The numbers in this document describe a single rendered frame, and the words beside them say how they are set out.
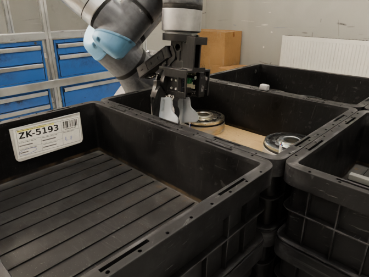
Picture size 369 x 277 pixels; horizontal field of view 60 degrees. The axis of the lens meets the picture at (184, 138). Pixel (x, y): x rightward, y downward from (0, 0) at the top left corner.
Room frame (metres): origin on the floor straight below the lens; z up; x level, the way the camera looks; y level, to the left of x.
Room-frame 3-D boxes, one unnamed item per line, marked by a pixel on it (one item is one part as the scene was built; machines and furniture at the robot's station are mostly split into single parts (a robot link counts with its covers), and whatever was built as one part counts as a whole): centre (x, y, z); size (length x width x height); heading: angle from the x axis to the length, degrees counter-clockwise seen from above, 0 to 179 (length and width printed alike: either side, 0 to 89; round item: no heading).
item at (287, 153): (0.59, -0.07, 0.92); 0.40 x 0.30 x 0.02; 46
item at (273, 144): (0.56, -0.20, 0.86); 0.10 x 0.10 x 0.01
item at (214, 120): (0.72, -0.04, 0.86); 0.10 x 0.10 x 0.01
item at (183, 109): (0.65, -0.01, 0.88); 0.06 x 0.03 x 0.09; 48
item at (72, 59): (2.55, 0.65, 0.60); 0.72 x 0.03 x 0.56; 136
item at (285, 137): (0.56, -0.20, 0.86); 0.05 x 0.05 x 0.01
